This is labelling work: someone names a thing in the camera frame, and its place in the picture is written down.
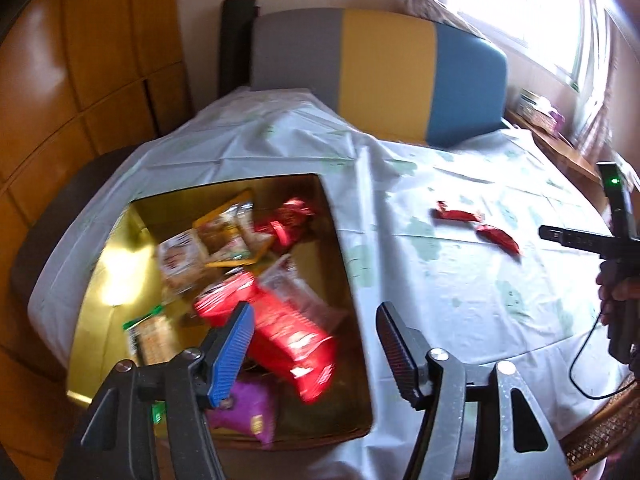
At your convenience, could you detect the dark brown gold snack packet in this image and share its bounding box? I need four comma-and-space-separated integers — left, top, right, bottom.
192, 189, 253, 231

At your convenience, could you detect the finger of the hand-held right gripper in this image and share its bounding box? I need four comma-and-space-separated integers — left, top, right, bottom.
539, 225, 607, 254

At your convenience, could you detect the wooden side table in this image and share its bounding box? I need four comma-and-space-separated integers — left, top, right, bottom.
505, 107, 606, 183

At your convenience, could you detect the long white snack packet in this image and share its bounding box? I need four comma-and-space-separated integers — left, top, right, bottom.
257, 255, 351, 333

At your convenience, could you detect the clear cereal bar packet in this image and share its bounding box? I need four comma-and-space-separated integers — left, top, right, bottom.
122, 305, 176, 366

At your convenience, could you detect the red gift box gold interior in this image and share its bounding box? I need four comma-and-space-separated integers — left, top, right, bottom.
66, 174, 375, 450

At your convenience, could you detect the purple snack packet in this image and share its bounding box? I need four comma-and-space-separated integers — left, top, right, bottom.
207, 377, 278, 448

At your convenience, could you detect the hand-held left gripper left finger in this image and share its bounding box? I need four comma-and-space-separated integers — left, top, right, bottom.
70, 301, 256, 480

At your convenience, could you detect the window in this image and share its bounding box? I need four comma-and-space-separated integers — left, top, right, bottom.
445, 0, 616, 91

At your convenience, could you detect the pale green printed tablecloth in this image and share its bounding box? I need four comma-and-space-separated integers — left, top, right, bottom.
27, 87, 633, 480

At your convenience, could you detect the wicker chair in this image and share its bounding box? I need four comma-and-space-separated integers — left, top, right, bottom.
560, 375, 640, 476

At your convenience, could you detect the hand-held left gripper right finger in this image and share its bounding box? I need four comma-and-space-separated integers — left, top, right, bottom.
376, 302, 571, 480

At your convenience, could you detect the small red snack packet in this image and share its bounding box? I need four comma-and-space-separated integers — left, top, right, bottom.
474, 223, 522, 257
432, 201, 486, 223

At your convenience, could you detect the black cable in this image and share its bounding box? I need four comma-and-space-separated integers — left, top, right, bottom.
570, 310, 640, 401

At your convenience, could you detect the shiny red snack packet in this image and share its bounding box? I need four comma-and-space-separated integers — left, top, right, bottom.
252, 197, 318, 253

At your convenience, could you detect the large red snack packet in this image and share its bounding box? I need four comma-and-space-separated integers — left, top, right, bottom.
192, 272, 258, 331
245, 292, 337, 403

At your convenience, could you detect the grey yellow blue sofa back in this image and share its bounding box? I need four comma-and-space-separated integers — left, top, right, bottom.
247, 7, 508, 148

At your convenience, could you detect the beige cookie packet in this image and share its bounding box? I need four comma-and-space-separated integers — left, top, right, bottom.
157, 230, 211, 293

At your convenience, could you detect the wooden wardrobe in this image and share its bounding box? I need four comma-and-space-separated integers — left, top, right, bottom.
0, 0, 193, 461

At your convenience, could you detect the person's right hand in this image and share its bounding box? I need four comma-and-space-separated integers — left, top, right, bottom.
596, 260, 640, 328

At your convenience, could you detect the golden clear snack packet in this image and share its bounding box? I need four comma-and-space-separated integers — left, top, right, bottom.
215, 202, 273, 263

